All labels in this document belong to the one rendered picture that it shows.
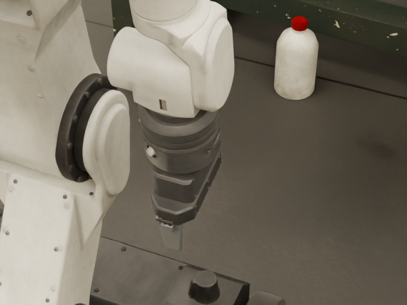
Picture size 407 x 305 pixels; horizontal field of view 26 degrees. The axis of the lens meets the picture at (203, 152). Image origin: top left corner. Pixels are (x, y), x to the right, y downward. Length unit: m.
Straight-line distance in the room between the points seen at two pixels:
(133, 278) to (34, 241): 0.33
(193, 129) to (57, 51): 0.20
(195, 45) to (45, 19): 0.18
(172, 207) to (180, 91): 0.18
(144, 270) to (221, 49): 0.72
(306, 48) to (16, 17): 1.22
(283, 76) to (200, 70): 1.29
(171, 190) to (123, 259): 0.53
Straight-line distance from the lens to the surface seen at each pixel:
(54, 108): 1.06
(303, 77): 2.13
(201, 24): 0.84
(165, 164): 0.98
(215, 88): 0.88
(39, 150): 1.11
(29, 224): 1.22
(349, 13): 2.17
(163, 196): 1.03
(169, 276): 1.51
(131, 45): 0.91
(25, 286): 1.25
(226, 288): 1.46
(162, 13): 0.82
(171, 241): 1.08
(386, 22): 2.16
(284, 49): 2.10
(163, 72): 0.89
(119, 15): 2.24
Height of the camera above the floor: 1.34
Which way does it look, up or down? 42 degrees down
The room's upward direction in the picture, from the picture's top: straight up
